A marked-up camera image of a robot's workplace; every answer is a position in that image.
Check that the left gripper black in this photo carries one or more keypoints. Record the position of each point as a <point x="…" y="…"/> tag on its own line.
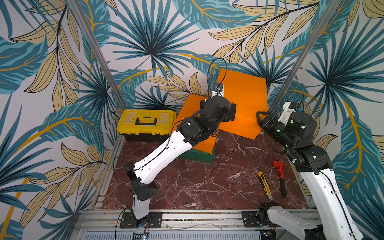
<point x="230" y="117"/>

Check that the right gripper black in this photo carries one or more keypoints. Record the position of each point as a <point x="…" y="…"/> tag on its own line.
<point x="264" y="120"/>

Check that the large orange shoebox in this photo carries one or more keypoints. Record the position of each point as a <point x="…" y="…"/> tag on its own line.
<point x="192" y="130"/>

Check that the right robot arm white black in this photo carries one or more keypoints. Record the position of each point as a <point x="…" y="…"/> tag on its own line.
<point x="314" y="166"/>

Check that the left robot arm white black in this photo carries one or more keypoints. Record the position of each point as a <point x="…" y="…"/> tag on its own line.
<point x="143" y="173"/>

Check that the red pipe wrench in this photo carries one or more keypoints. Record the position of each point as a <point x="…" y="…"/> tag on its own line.
<point x="280" y="168"/>

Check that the green shoebox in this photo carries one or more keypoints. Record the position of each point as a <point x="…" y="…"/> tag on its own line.
<point x="199" y="156"/>

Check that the yellow utility knife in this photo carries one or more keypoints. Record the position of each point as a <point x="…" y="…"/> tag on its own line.
<point x="265" y="185"/>

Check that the yellow black toolbox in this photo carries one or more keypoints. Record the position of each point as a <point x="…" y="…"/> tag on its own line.
<point x="146" y="125"/>

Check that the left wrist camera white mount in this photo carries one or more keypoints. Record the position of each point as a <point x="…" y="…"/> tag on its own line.
<point x="218" y="90"/>

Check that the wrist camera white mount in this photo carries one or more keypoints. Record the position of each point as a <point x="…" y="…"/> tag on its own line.
<point x="288" y="109"/>
<point x="218" y="90"/>

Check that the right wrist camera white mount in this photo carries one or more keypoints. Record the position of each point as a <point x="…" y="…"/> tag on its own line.
<point x="288" y="109"/>

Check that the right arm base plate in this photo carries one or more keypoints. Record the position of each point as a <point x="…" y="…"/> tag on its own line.
<point x="252" y="219"/>

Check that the left aluminium corner post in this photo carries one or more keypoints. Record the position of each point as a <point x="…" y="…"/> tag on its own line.
<point x="91" y="39"/>

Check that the aluminium corner post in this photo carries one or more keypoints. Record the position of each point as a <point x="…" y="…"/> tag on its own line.
<point x="314" y="36"/>
<point x="91" y="39"/>

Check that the right aluminium corner post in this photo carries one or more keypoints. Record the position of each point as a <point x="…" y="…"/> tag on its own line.
<point x="314" y="36"/>

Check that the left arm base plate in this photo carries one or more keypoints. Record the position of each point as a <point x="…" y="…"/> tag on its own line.
<point x="153" y="220"/>

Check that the white slotted cable duct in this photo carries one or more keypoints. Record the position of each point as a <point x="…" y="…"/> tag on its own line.
<point x="175" y="235"/>

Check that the front aluminium rail frame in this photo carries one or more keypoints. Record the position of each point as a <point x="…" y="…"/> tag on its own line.
<point x="175" y="220"/>

